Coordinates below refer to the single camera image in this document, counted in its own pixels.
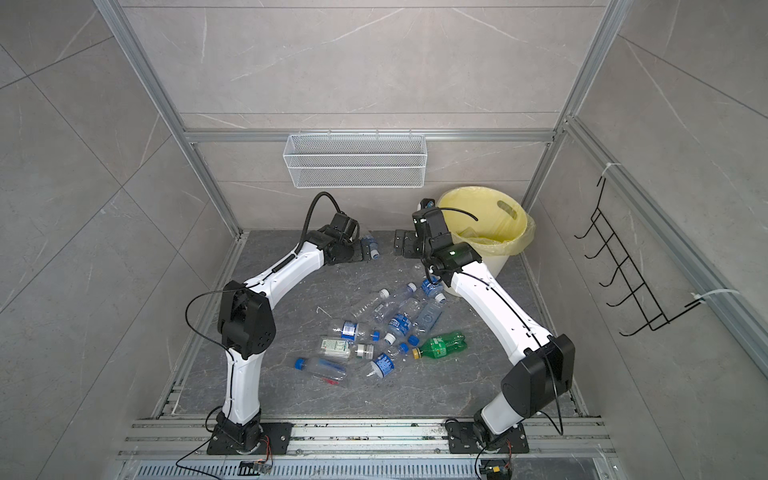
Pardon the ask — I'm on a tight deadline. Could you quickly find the clear bottle blue label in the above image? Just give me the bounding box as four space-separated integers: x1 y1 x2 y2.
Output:
421 277 445 303

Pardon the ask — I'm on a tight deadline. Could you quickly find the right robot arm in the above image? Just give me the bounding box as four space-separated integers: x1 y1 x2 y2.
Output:
395 198 575 451

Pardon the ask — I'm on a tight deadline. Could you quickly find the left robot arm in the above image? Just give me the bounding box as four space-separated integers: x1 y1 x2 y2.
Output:
207 212 361 455

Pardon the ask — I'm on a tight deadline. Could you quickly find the white bin with yellow bag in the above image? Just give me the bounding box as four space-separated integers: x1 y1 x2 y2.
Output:
437 186 536 277

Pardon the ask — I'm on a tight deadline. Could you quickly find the clear bottle white cap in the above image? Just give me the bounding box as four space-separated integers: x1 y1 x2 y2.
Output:
350 288 390 320

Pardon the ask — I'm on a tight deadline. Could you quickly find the pocari sweat bottle centre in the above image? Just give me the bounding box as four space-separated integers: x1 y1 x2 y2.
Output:
383 298 422 345

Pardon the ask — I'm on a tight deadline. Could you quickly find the green sprite bottle right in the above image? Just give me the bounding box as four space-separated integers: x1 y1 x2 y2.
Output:
412 331 467 359

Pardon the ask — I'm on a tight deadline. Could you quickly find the white label square bottle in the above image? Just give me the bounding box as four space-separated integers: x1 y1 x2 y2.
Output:
318 337 375 361

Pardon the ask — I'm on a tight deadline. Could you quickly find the pocari bottle white cap front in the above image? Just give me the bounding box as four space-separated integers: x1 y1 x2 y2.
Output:
364 343 410 379

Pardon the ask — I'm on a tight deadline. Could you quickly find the clear bottle blue cap front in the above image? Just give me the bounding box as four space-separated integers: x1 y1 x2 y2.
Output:
294 357 348 385

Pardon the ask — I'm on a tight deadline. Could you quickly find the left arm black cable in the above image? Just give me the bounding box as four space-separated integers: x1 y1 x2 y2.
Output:
296 191 343 253

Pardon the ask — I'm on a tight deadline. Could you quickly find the white wire mesh basket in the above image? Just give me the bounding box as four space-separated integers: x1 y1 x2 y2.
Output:
283 133 428 188

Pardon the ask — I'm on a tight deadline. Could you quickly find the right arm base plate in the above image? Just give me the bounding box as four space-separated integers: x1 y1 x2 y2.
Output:
443 418 530 455

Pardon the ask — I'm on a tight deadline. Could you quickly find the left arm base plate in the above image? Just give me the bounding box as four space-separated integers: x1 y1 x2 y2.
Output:
206 420 293 455

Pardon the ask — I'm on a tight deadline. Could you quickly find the black wire hook rack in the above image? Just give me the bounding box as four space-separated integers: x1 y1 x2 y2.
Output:
574 177 705 338

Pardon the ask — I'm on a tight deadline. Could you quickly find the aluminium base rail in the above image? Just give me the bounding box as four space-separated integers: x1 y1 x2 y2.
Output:
109 416 624 479

